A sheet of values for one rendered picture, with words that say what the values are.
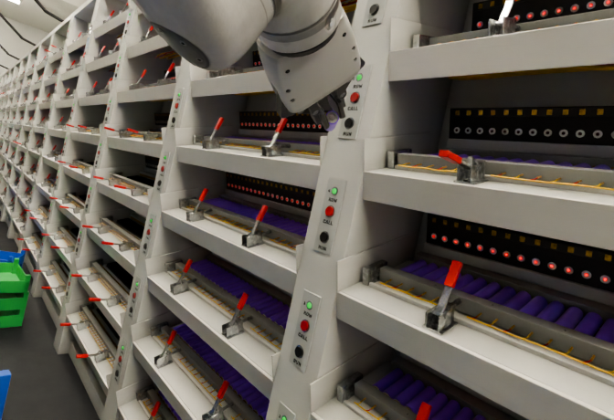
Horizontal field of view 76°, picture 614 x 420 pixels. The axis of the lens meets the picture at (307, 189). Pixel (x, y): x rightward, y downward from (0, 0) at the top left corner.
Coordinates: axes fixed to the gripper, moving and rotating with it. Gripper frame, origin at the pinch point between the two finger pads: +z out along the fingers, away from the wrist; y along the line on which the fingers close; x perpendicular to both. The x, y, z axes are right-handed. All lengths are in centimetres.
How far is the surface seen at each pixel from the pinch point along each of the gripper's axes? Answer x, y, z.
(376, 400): 33.3, 16.8, 24.1
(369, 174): 6.5, -1.1, 11.9
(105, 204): -79, 83, 92
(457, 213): 19.4, -6.2, 6.8
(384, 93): -2.7, -10.3, 9.7
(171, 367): 4, 62, 55
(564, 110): 14.8, -28.9, 11.5
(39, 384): -25, 127, 88
